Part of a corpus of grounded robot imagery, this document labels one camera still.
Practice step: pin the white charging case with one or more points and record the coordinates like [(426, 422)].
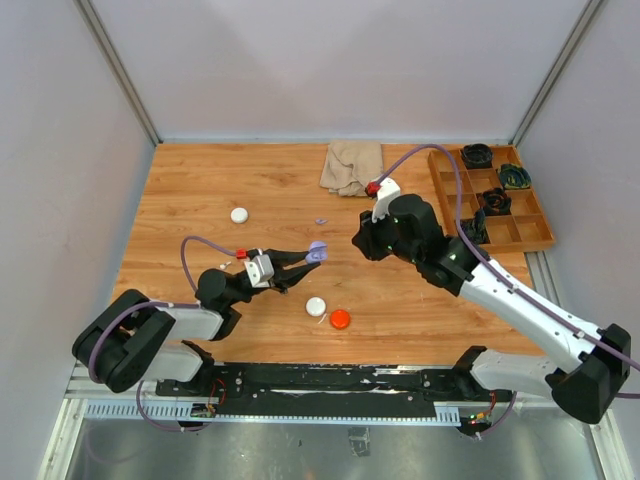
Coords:
[(315, 307), (239, 215)]

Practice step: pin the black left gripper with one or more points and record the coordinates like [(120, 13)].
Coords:
[(285, 278)]

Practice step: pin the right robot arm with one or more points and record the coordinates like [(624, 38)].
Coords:
[(584, 366)]

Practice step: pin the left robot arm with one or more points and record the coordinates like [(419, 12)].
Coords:
[(138, 339)]

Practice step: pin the dark green rolled sock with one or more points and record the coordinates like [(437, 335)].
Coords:
[(475, 228)]

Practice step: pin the purple charging case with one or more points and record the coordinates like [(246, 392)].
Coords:
[(317, 253)]

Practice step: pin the beige cloth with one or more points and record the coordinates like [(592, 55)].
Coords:
[(350, 166)]

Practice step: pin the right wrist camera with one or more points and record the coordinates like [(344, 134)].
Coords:
[(384, 192)]

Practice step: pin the black orange rolled sock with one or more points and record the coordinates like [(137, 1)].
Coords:
[(495, 202)]

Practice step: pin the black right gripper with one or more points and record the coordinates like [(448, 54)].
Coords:
[(365, 238)]

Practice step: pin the blue yellow rolled sock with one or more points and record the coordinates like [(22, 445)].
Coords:
[(513, 177)]

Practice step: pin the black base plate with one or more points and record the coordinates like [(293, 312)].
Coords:
[(328, 392)]

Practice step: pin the orange earbud charging case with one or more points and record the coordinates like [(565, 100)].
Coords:
[(340, 319)]

